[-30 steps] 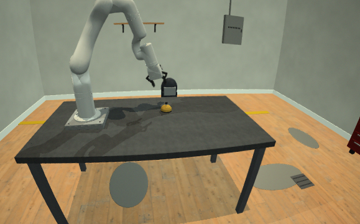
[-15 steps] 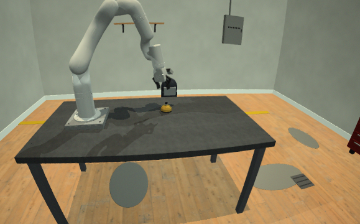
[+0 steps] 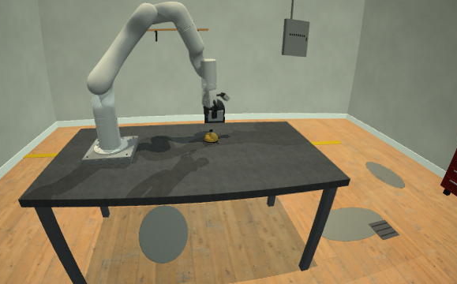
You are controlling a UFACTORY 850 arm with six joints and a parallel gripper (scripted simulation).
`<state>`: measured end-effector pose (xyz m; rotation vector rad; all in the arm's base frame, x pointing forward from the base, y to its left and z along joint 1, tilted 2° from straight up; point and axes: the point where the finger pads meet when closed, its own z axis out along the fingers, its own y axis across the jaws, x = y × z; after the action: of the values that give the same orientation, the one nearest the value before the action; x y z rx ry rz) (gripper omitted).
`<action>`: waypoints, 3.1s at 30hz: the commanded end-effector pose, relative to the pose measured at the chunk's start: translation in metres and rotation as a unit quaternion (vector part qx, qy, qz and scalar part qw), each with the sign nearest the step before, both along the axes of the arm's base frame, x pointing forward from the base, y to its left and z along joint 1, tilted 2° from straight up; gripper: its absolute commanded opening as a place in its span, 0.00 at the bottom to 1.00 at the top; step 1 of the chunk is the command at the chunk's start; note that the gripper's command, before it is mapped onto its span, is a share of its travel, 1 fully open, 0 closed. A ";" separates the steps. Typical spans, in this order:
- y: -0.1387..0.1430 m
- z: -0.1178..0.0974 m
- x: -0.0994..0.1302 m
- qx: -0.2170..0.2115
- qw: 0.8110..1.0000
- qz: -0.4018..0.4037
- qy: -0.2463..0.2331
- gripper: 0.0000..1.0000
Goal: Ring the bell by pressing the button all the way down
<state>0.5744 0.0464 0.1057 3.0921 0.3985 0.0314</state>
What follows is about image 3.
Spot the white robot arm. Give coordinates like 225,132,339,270
87,2,217,155

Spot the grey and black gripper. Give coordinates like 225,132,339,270
202,88,219,119

